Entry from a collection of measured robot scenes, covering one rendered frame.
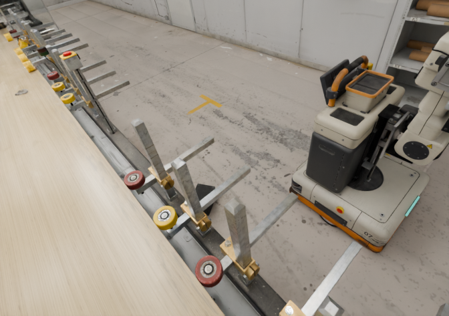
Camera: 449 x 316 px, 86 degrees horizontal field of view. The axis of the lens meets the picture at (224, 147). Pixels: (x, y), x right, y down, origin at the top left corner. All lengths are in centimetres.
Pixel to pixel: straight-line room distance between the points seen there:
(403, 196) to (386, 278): 49
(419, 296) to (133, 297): 154
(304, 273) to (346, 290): 24
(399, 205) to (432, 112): 63
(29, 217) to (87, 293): 44
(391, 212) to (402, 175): 32
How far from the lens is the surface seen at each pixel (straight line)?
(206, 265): 80
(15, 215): 128
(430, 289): 195
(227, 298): 106
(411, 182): 195
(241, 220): 59
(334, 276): 89
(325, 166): 156
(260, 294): 97
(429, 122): 137
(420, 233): 210
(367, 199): 175
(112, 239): 96
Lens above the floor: 164
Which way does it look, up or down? 44 degrees down
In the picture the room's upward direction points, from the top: 10 degrees counter-clockwise
